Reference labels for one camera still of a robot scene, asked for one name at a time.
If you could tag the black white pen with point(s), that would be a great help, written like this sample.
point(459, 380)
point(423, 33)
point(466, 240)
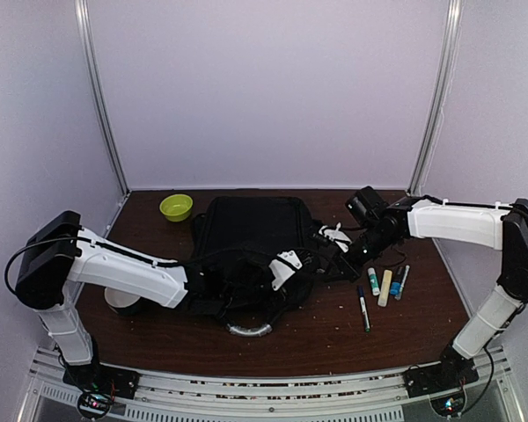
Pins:
point(403, 282)

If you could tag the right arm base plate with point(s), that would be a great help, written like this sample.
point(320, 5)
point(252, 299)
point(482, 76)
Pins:
point(437, 378)

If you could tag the aluminium frame post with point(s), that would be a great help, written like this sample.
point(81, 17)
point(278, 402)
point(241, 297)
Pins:
point(442, 86)
point(84, 26)

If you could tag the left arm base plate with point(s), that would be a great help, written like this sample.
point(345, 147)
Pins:
point(105, 380)

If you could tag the cream yellow highlighter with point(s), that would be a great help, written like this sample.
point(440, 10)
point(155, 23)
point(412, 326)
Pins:
point(385, 288)

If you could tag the white green glue stick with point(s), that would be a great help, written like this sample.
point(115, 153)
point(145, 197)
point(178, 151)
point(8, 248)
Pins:
point(373, 280)

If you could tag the round circuit board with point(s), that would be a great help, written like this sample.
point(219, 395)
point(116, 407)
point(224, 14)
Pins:
point(450, 405)
point(94, 405)

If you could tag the right round circuit board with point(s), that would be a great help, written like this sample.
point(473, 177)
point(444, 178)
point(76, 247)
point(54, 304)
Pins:
point(450, 405)

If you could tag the right aluminium frame post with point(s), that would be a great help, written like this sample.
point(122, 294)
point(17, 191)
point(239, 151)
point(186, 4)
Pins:
point(442, 86)

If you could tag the green plastic bowl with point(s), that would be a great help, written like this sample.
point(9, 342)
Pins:
point(177, 207)

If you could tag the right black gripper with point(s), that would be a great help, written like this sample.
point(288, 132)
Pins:
point(350, 269)

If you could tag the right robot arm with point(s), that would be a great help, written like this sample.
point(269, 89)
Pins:
point(500, 226)

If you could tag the blue black marker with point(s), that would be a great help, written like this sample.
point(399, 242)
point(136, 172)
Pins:
point(396, 280)

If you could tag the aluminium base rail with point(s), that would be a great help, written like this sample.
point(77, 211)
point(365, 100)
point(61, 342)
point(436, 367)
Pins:
point(368, 396)

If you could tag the black green marker pen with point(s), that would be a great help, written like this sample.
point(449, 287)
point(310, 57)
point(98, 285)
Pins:
point(363, 307)

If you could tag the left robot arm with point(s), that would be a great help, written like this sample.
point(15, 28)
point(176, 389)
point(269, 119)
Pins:
point(64, 251)

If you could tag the left aluminium frame post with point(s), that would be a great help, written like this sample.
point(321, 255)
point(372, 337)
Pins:
point(84, 26)

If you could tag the left round circuit board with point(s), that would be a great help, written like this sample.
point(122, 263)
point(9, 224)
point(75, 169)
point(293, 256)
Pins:
point(94, 405)

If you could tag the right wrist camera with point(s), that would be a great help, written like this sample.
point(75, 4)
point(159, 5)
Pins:
point(337, 236)

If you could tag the black student backpack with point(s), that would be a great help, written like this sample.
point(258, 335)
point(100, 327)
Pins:
point(234, 242)

